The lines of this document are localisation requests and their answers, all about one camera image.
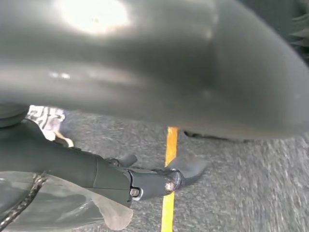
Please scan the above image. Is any yellow floor marking tape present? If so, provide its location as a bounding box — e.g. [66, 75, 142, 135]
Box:
[161, 126, 179, 232]

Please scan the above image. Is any white grey patterned object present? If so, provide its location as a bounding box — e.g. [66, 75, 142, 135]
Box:
[25, 105, 74, 148]

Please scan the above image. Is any translucent grey plastic cover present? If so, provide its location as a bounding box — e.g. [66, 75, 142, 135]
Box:
[0, 171, 133, 232]

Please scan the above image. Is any black braided cable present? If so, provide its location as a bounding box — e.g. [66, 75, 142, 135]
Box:
[0, 174, 47, 231]

